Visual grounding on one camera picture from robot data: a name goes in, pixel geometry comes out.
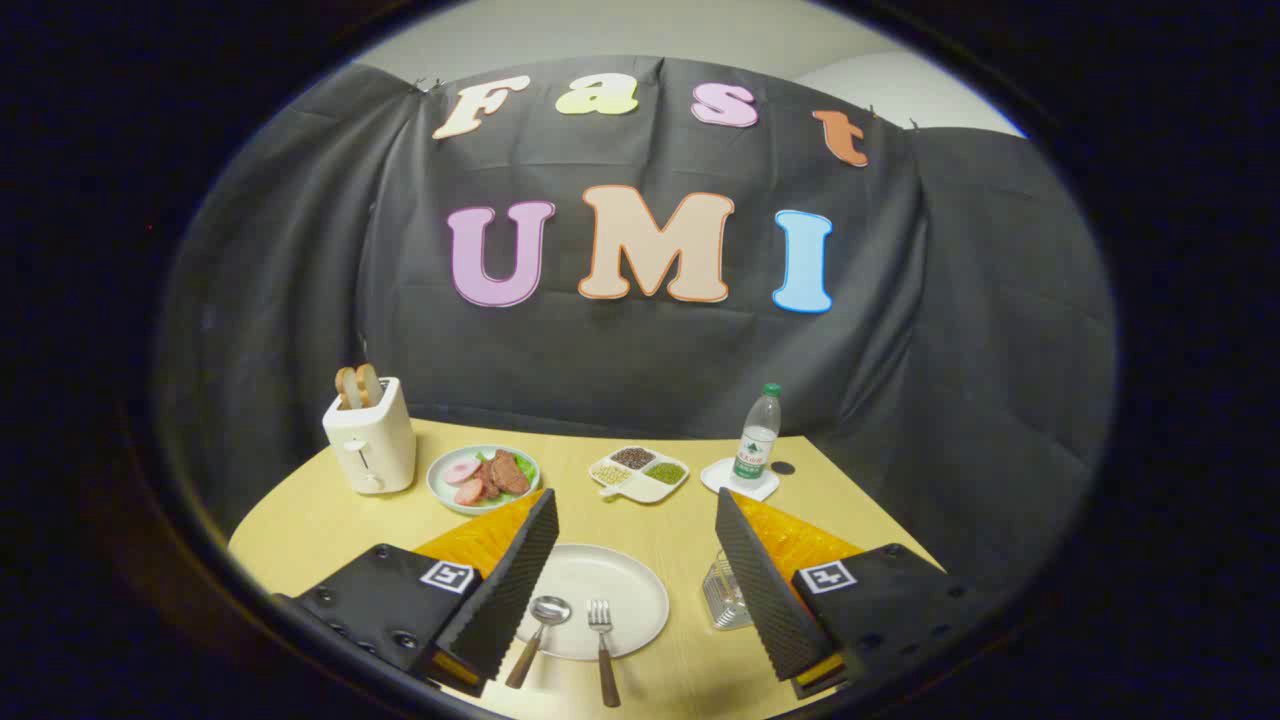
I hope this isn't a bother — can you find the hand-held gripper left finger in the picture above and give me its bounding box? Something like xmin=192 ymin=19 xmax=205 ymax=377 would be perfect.
xmin=272 ymin=488 xmax=561 ymax=699

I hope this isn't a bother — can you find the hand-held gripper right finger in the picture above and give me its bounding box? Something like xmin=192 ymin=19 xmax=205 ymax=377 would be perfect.
xmin=714 ymin=487 xmax=991 ymax=701

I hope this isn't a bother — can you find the wooden handled metal spoon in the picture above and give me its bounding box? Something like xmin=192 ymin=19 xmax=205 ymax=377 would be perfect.
xmin=504 ymin=596 xmax=573 ymax=691

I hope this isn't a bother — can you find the wooden handled metal fork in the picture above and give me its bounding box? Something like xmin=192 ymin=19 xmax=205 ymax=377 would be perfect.
xmin=587 ymin=599 xmax=622 ymax=709

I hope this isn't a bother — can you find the clear perforated drainer basket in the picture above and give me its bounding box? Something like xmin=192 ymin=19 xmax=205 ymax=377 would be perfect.
xmin=702 ymin=548 xmax=756 ymax=632

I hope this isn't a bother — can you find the round white plate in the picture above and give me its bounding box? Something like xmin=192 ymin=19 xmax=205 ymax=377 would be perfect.
xmin=515 ymin=543 xmax=670 ymax=661

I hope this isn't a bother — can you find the white square coaster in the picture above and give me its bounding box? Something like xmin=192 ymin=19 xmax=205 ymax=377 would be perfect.
xmin=700 ymin=457 xmax=781 ymax=502

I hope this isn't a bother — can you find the pale green food plate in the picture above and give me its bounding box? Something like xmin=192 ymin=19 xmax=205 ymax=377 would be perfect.
xmin=427 ymin=445 xmax=542 ymax=517

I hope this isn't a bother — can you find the sliced meat serving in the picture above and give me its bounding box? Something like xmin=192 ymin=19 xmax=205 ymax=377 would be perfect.
xmin=443 ymin=450 xmax=533 ymax=507

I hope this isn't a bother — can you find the clear plastic water bottle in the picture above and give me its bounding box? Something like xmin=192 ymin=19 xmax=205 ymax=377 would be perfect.
xmin=733 ymin=383 xmax=783 ymax=482

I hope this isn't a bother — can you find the white divided snack dish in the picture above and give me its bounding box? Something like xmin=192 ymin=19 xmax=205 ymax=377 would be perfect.
xmin=588 ymin=445 xmax=691 ymax=505

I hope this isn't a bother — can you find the white toaster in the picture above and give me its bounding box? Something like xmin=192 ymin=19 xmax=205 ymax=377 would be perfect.
xmin=322 ymin=377 xmax=417 ymax=496

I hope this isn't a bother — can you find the black backdrop cloth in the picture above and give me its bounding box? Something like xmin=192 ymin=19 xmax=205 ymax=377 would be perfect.
xmin=155 ymin=55 xmax=1118 ymax=601

